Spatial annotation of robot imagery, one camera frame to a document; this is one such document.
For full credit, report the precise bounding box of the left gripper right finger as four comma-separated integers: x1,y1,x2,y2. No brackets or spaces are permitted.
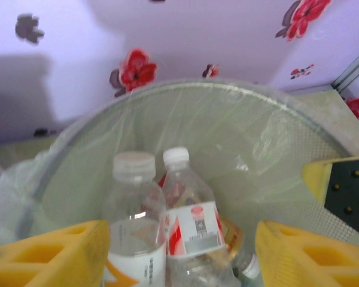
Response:
255,220,359,287

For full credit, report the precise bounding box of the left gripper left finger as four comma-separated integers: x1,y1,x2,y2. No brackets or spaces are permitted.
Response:
0,219,110,287

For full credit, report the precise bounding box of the gold label plastic bottle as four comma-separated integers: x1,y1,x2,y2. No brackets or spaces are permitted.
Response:
218,215,263,287

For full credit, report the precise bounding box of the large orange label bottle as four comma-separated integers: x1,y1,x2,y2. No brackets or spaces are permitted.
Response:
101,151,168,287

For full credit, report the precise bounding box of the red white label bottle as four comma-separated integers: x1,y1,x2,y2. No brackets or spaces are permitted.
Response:
160,146,237,287

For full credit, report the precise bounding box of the metal mesh waste bin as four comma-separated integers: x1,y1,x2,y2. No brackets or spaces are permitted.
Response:
14,78,359,287

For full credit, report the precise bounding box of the mesh trash bin with liner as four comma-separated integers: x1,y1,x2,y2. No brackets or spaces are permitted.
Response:
0,77,359,287

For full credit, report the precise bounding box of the aluminium frame post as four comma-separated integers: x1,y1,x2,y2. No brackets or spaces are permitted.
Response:
330,44,359,93

